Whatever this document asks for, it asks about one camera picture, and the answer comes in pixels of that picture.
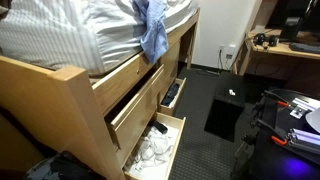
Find tall wooden drawer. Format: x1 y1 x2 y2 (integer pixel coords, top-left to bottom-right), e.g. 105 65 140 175
105 64 166 168
158 39 182 101

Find mattress with white sheet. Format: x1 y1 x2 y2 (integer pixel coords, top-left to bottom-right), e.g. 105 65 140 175
0 0 200 76

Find wooden desk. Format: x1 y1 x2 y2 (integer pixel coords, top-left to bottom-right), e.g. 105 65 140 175
232 27 320 98

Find black headphones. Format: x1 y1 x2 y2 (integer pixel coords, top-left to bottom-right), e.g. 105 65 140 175
252 32 281 48

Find shallow drawer with white clothes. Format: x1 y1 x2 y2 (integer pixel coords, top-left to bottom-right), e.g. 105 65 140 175
122 112 187 180

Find black computer monitor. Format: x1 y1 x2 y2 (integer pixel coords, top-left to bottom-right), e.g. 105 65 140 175
265 0 320 42

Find dark blue clothes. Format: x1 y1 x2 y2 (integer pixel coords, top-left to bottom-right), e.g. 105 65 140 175
161 82 181 107

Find black cube box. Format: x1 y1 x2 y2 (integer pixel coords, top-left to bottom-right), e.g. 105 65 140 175
203 73 248 143

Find black wall cable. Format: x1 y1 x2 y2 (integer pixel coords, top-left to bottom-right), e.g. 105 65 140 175
217 49 225 70

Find silver mounting plate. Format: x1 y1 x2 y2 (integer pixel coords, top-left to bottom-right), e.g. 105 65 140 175
289 97 320 120

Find light blue shirt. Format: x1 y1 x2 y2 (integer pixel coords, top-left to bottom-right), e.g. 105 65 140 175
132 0 170 65

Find orange handled clamp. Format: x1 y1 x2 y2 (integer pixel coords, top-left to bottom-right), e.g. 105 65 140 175
255 119 288 147
262 90 291 110

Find black robot table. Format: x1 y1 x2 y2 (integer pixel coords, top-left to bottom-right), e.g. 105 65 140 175
247 87 320 180

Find wooden bed frame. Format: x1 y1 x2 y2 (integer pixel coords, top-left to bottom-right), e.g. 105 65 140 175
0 8 201 180

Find white crumpled clothes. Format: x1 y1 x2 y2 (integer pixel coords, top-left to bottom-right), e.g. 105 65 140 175
128 125 178 170

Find black sock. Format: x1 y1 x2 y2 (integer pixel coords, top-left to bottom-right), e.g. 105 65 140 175
151 120 169 135

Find aluminium profile rails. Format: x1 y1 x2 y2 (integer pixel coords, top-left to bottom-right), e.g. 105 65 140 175
287 127 320 156

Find black keyboard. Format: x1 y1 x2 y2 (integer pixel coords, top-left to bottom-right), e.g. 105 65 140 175
288 41 320 55

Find shallow drawer with dark clothes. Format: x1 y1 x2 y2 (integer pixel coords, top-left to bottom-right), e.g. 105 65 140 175
158 77 188 117

